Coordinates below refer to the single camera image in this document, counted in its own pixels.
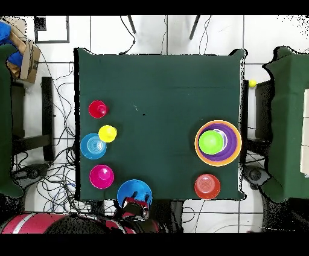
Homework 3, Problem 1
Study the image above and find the deep blue bowl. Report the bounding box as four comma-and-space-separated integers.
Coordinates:
116, 179, 153, 209

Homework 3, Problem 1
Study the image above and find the large yellow bowl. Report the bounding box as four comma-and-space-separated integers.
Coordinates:
194, 120, 243, 167

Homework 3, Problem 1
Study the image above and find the small green bowl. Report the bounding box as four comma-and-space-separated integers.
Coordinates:
198, 130, 225, 156

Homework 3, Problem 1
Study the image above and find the purple bowl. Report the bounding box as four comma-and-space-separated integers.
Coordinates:
197, 123, 240, 162

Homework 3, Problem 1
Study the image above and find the small pink bowl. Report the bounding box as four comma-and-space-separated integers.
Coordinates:
89, 164, 115, 190

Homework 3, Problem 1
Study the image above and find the black power box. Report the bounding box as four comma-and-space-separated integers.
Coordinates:
91, 200, 106, 215

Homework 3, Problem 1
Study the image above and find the shallow blue bowl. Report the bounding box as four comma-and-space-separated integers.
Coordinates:
80, 133, 107, 161

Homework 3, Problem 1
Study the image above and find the small orange bowl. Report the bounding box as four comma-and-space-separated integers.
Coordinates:
194, 173, 221, 200

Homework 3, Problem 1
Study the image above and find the yellow cup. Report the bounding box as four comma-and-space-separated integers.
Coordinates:
98, 124, 118, 144

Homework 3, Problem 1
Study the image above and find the red cup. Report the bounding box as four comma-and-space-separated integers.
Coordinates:
88, 100, 109, 120

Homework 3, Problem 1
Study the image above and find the dark green tablecloth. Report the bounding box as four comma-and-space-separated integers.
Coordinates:
73, 47, 247, 201

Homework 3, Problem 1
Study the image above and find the black bench stand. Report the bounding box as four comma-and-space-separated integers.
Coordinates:
10, 76, 55, 162

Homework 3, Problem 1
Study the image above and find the green cloth covered table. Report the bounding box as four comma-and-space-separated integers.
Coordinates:
0, 43, 25, 199
261, 46, 309, 203

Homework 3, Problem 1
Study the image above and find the cardboard box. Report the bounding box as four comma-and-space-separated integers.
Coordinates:
5, 16, 41, 84

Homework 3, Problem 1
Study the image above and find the black tripod leg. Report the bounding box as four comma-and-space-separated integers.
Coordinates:
127, 15, 137, 34
188, 15, 201, 40

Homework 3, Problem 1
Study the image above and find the white board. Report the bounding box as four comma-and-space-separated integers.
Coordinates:
299, 88, 309, 178

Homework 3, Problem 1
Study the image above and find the blue bag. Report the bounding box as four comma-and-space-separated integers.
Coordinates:
0, 21, 24, 68

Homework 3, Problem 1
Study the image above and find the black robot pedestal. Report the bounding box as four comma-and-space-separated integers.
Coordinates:
150, 199, 185, 234

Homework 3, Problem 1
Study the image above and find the tangle of black cables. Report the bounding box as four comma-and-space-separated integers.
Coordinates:
10, 55, 116, 218

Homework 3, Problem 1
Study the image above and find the black pedestal foot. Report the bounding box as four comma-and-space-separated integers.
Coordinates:
242, 164, 272, 190
11, 162, 50, 187

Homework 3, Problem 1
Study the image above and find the black floor cable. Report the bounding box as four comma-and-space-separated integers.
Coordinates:
119, 15, 136, 55

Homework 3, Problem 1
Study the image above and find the black square floor frame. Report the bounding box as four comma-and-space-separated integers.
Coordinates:
33, 16, 71, 44

